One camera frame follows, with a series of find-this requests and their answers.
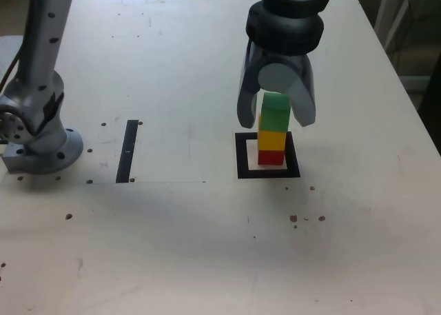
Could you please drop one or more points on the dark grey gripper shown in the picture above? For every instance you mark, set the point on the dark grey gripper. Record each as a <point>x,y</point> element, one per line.
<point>282,58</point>

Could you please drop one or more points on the green cube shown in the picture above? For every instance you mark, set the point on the green cube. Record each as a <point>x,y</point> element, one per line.
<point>274,116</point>

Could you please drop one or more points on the yellow cube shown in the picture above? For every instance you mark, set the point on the yellow cube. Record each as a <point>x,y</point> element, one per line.
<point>272,141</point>

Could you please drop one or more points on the red cube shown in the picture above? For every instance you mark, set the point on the red cube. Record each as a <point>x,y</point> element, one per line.
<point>271,157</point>

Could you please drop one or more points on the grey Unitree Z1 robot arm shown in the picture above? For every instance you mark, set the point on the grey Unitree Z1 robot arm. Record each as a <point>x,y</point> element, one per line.
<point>41,53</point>

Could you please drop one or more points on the black tape square outline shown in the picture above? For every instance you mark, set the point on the black tape square outline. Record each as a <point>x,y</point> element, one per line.
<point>241,156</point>

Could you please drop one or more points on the black tape strip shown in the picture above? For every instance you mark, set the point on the black tape strip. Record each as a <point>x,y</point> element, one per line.
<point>126,153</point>

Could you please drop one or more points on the white metal frame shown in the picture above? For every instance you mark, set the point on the white metal frame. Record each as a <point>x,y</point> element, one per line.
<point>387,8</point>

